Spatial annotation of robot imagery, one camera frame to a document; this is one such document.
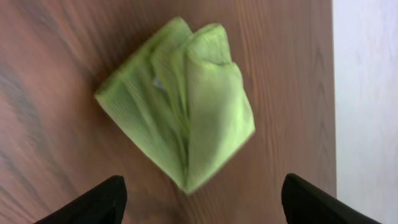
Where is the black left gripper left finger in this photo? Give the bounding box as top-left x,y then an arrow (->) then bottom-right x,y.
35,175 -> 127,224

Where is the green cloth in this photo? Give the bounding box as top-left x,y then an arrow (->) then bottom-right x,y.
95,17 -> 256,194

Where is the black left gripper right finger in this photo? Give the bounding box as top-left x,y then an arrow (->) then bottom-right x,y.
281,173 -> 379,224

